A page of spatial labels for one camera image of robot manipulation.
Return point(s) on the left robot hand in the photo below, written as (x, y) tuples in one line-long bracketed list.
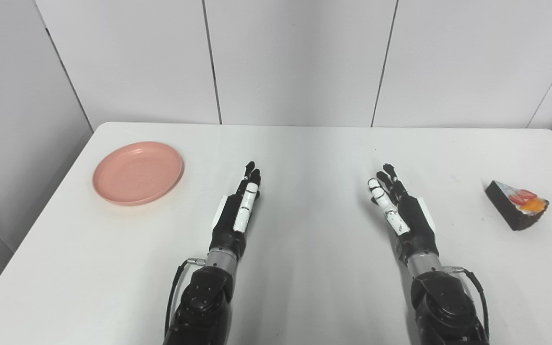
[(230, 220)]

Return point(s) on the chocolate cake slice with fruit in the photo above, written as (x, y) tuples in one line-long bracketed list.
[(515, 207)]

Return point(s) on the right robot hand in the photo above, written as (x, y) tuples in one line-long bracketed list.
[(412, 220)]

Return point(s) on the pink round plate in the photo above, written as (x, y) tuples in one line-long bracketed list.
[(138, 172)]

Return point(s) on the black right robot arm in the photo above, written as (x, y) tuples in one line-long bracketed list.
[(441, 302)]

